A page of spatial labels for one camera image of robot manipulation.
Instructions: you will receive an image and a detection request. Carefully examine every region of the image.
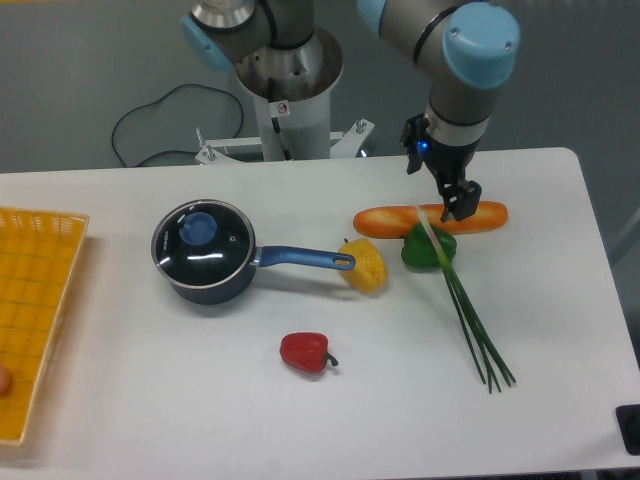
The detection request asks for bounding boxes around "red bell pepper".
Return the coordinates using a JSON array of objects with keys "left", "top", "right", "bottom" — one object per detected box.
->
[{"left": 279, "top": 332, "right": 339, "bottom": 374}]

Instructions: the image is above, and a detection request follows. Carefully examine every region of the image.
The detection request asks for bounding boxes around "green spring onion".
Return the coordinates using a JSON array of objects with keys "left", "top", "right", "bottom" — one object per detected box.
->
[{"left": 413, "top": 205, "right": 516, "bottom": 393}]

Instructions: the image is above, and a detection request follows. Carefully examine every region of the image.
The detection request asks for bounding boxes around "green bell pepper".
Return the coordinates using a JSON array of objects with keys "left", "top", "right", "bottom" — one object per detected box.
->
[{"left": 401, "top": 223, "right": 457, "bottom": 270}]

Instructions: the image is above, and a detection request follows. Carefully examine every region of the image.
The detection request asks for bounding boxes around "dark blue saucepan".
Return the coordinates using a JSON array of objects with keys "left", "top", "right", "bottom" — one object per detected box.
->
[{"left": 151, "top": 199, "right": 357, "bottom": 305}]

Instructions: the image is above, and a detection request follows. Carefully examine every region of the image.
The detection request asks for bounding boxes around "glass lid blue knob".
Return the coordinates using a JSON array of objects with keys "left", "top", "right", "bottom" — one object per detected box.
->
[{"left": 151, "top": 199, "right": 256, "bottom": 288}]

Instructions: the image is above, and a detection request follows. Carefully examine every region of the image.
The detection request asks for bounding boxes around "black object table edge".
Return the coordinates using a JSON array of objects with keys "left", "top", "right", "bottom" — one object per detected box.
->
[{"left": 615, "top": 404, "right": 640, "bottom": 456}]

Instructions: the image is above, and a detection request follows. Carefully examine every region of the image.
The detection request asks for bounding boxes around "orange baguette bread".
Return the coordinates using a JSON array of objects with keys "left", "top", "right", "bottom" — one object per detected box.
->
[{"left": 352, "top": 201, "right": 509, "bottom": 239}]

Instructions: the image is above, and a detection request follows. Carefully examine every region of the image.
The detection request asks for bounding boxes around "yellow bell pepper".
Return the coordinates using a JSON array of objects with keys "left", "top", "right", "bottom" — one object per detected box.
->
[{"left": 339, "top": 238, "right": 387, "bottom": 294}]

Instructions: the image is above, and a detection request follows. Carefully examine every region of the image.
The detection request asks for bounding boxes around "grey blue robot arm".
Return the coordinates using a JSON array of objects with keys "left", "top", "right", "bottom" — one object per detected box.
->
[{"left": 180, "top": 1, "right": 520, "bottom": 221}]

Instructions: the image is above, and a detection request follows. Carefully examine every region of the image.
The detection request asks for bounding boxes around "white pedestal base frame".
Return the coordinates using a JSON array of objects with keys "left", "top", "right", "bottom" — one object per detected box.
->
[{"left": 194, "top": 118, "right": 375, "bottom": 165}]

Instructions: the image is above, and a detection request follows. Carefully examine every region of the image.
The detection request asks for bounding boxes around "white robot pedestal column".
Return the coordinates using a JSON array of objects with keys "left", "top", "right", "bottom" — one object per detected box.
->
[{"left": 236, "top": 27, "right": 343, "bottom": 161}]

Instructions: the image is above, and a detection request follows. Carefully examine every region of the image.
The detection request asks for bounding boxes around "yellow woven basket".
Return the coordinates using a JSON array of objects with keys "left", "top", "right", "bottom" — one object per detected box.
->
[{"left": 1, "top": 207, "right": 90, "bottom": 446}]

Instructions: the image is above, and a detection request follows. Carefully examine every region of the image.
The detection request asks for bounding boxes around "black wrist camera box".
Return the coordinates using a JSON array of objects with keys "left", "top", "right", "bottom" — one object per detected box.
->
[{"left": 400, "top": 114, "right": 431, "bottom": 175}]

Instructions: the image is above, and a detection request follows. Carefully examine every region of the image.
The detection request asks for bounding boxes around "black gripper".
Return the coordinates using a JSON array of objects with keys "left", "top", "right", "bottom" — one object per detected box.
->
[{"left": 424, "top": 138, "right": 482, "bottom": 223}]

